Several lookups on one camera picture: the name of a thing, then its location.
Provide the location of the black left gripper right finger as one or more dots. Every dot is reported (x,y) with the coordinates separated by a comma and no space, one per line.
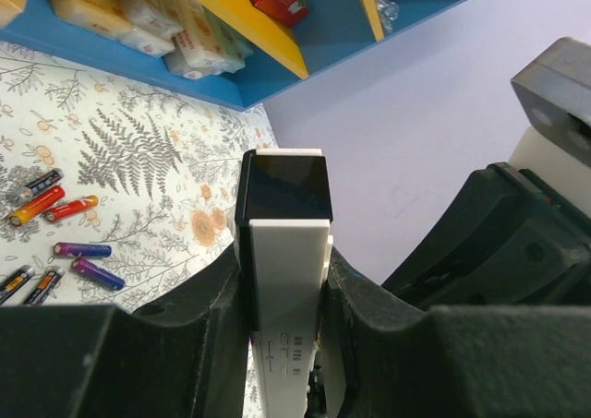
(381,357)

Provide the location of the white slim remote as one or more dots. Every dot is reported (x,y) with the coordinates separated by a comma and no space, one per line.
(283,242)

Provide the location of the blue purple battery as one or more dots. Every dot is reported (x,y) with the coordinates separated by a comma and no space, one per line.
(95,273)

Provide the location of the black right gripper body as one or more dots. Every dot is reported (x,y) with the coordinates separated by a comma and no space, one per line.
(508,238)

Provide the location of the grey black battery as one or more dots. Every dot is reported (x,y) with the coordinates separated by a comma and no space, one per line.
(46,284)

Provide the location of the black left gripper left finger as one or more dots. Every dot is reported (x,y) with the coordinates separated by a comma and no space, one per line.
(181,355)

